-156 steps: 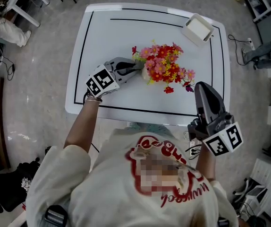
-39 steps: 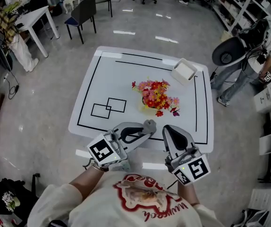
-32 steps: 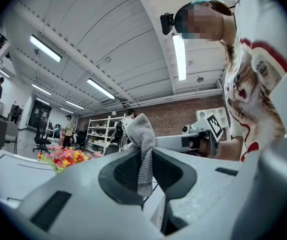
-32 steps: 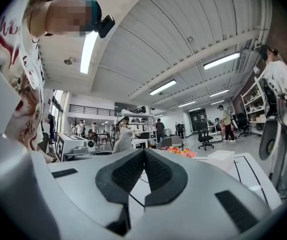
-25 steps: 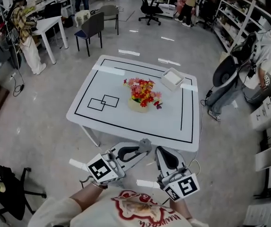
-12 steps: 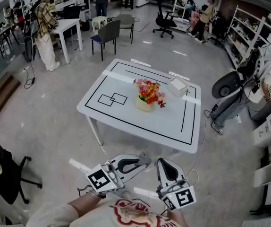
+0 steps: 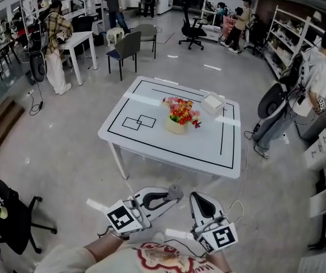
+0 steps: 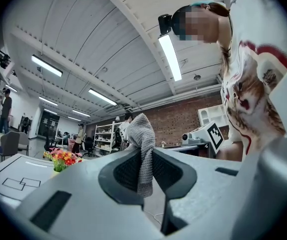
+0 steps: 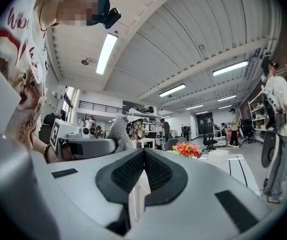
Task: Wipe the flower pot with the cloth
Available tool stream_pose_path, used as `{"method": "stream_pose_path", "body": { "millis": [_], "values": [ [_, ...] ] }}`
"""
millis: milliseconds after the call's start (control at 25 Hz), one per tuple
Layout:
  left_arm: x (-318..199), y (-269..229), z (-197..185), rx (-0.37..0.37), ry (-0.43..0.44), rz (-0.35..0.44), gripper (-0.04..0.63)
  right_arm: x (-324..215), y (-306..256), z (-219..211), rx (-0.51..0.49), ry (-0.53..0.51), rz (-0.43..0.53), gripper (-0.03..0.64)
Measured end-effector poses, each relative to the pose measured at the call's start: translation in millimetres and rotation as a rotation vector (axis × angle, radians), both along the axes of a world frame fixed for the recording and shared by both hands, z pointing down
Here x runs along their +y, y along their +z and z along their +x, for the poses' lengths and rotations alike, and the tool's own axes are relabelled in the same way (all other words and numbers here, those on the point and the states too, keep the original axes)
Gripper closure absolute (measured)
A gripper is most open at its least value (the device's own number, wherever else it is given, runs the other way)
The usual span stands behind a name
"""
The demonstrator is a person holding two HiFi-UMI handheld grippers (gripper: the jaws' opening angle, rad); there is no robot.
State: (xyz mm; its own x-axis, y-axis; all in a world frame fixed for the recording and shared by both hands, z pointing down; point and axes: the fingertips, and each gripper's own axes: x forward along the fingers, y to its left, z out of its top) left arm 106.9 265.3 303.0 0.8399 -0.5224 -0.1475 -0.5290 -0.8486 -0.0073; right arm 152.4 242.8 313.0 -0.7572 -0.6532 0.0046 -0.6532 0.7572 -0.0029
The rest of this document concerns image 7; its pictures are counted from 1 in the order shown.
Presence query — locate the white ornate stool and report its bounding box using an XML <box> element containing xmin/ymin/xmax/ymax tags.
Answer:
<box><xmin>106</xmin><ymin>27</ymin><xmax>125</xmax><ymax>47</ymax></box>

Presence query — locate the grey armchair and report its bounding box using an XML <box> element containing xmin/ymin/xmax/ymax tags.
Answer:
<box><xmin>135</xmin><ymin>23</ymin><xmax>158</xmax><ymax>60</ymax></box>

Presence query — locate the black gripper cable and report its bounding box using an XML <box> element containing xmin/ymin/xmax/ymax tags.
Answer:
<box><xmin>97</xmin><ymin>226</ymin><xmax>115</xmax><ymax>238</ymax></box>

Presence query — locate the black office chair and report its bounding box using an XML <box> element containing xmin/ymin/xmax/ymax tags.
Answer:
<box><xmin>178</xmin><ymin>3</ymin><xmax>208</xmax><ymax>51</ymax></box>
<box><xmin>244</xmin><ymin>13</ymin><xmax>268</xmax><ymax>56</ymax></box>

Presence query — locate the black swivel chair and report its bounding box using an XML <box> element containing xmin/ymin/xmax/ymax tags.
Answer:
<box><xmin>0</xmin><ymin>177</ymin><xmax>58</xmax><ymax>255</ymax></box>

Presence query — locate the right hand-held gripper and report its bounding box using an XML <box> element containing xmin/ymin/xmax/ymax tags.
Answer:
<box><xmin>189</xmin><ymin>191</ymin><xmax>240</xmax><ymax>255</ymax></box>

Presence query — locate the white slatted panel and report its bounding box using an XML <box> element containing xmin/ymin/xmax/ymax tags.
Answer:
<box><xmin>298</xmin><ymin>249</ymin><xmax>326</xmax><ymax>273</ymax></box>

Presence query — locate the white shelving unit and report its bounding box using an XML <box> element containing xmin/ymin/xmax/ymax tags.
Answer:
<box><xmin>19</xmin><ymin>0</ymin><xmax>107</xmax><ymax>34</ymax></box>
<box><xmin>262</xmin><ymin>5</ymin><xmax>326</xmax><ymax>81</ymax></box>

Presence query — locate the pink armchair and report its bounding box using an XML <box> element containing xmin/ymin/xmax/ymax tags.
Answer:
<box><xmin>221</xmin><ymin>15</ymin><xmax>237</xmax><ymax>39</ymax></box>

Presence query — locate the white rectangular box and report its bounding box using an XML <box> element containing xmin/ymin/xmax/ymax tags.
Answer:
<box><xmin>201</xmin><ymin>93</ymin><xmax>227</xmax><ymax>116</ymax></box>

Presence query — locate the grey knitted cloth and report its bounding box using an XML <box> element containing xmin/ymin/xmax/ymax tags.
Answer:
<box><xmin>167</xmin><ymin>184</ymin><xmax>184</xmax><ymax>201</ymax></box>

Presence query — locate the person's white printed shirt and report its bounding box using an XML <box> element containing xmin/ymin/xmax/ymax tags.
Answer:
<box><xmin>36</xmin><ymin>239</ymin><xmax>232</xmax><ymax>273</ymax></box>

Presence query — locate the grey chair with blue seat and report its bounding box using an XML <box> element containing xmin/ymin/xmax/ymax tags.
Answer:
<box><xmin>106</xmin><ymin>30</ymin><xmax>143</xmax><ymax>81</ymax></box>

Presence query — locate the wrist bracelet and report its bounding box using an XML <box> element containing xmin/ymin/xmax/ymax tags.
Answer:
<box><xmin>110</xmin><ymin>230</ymin><xmax>129</xmax><ymax>241</ymax></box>

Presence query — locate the white drawer cabinet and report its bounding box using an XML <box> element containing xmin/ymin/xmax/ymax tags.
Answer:
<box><xmin>304</xmin><ymin>128</ymin><xmax>326</xmax><ymax>170</ymax></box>

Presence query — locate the flower bouquet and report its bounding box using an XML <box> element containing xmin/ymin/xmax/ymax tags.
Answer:
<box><xmin>161</xmin><ymin>97</ymin><xmax>203</xmax><ymax>135</ymax></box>

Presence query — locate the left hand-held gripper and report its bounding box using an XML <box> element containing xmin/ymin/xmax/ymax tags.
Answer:
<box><xmin>105</xmin><ymin>185</ymin><xmax>180</xmax><ymax>235</ymax></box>

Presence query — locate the white floor cable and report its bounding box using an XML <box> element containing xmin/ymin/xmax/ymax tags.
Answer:
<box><xmin>228</xmin><ymin>129</ymin><xmax>250</xmax><ymax>227</ymax></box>

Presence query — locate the person's right forearm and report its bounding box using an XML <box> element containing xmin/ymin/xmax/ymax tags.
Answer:
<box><xmin>205</xmin><ymin>250</ymin><xmax>233</xmax><ymax>273</ymax></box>

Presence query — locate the person's white clog shoe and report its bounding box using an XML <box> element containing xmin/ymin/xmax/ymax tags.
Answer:
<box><xmin>151</xmin><ymin>231</ymin><xmax>166</xmax><ymax>245</ymax></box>

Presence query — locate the person's left forearm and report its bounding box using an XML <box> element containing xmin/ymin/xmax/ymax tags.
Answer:
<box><xmin>83</xmin><ymin>231</ymin><xmax>129</xmax><ymax>263</ymax></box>

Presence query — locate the black power adapter cable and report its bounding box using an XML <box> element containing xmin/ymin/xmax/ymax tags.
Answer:
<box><xmin>28</xmin><ymin>88</ymin><xmax>45</xmax><ymax>116</ymax></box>

